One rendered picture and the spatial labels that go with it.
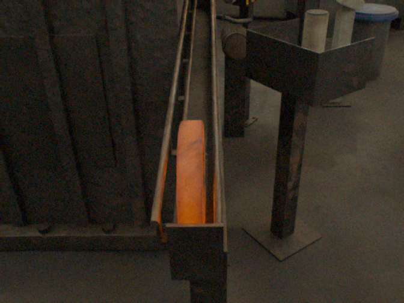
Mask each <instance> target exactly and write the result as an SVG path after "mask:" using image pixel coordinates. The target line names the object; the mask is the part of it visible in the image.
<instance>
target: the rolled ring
mask: <svg viewBox="0 0 404 303"><path fill-rule="evenodd" d="M176 200H177V223H178V224H192V223H205V161H204V124H203V121H201V120H186V121H181V122H180V125H179V131H178V138H177V162H176Z"/></svg>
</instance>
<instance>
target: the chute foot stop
mask: <svg viewBox="0 0 404 303"><path fill-rule="evenodd" d="M166 231H167V243H168V254H169V261H170V272H171V280H223V276H224V223H192V224H166Z"/></svg>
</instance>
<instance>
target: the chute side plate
mask: <svg viewBox="0 0 404 303"><path fill-rule="evenodd" d="M213 7H214V12H213V14H214V28H215V45H216V76H217V92H218V122H219V144H220V169H221V200H222V223H224V276H223V290H227V262H228V248H227V223H226V211H225V186H224V163H223V150H222V126H221V101H220V89H219V65H218V41H217V28H216V5H215V0H213Z"/></svg>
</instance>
